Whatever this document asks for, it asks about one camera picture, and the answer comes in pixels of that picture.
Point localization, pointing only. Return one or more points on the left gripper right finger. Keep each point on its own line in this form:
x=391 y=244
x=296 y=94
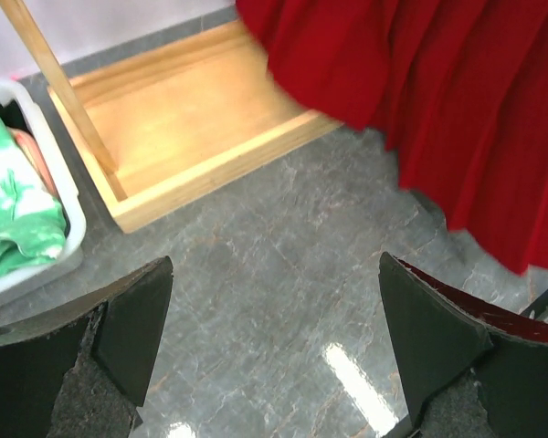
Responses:
x=468 y=368

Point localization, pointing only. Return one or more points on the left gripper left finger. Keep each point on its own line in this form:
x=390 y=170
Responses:
x=84 y=368

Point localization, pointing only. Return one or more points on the red skirt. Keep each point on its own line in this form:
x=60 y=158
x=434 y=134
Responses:
x=459 y=88

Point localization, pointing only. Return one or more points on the white laundry basket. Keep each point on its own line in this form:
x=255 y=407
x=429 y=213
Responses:
x=58 y=178

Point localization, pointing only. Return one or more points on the green white cloth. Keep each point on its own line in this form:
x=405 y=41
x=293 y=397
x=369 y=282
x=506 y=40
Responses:
x=32 y=223

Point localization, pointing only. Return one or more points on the pink cloth in basket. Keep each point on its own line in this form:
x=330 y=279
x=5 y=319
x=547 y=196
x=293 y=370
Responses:
x=28 y=145

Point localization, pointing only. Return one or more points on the wooden clothes rack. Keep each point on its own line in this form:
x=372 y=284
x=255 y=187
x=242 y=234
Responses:
x=161 y=129

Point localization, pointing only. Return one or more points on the black cloth in basket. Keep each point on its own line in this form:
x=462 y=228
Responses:
x=13 y=117

